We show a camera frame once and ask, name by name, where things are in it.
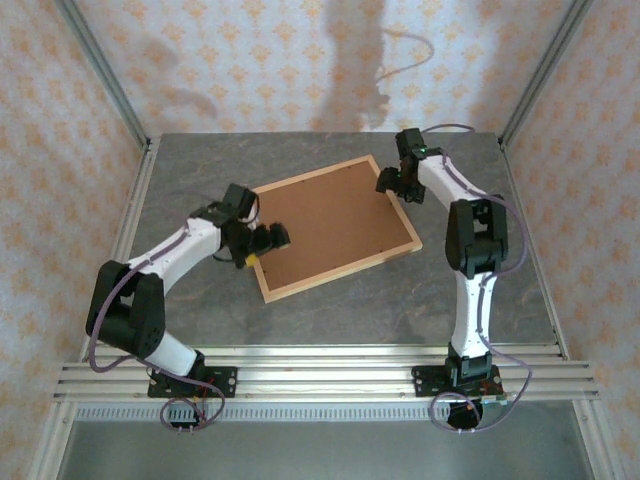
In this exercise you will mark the brown backing board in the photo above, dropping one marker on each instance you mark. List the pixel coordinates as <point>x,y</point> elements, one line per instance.
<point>340,220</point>

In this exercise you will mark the aluminium leg profile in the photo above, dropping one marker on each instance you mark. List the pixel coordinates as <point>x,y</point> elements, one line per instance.
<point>50,445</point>
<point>601,445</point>

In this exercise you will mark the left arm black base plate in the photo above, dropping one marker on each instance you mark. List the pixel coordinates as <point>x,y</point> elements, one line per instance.
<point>225,382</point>

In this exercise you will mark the aluminium side rail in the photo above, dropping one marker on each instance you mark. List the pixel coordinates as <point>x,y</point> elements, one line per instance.
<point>553,330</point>
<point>128,235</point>

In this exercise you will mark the grey metal lower panel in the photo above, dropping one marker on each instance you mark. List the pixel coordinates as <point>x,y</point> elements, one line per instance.
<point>320,455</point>

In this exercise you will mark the wide aluminium mounting rails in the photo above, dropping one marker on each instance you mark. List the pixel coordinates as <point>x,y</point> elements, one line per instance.
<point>320,382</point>

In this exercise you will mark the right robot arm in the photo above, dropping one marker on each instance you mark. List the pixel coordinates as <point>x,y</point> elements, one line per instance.
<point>470,320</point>

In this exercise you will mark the wooden picture frame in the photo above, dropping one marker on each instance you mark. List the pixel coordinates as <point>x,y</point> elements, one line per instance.
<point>345,272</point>

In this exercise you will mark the green circuit board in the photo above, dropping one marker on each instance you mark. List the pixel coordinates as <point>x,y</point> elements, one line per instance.
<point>495,399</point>

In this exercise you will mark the aluminium corner post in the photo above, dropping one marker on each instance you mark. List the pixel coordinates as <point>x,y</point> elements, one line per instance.
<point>543,75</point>
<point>107,75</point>

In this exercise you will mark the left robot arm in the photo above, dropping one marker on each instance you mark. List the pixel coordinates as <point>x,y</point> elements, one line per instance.
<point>185,247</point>

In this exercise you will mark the narrow aluminium table rail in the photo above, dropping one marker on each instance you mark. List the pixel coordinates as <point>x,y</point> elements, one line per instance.
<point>320,352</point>

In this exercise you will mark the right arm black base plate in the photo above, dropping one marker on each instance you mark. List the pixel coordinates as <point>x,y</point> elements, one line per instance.
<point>425,382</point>

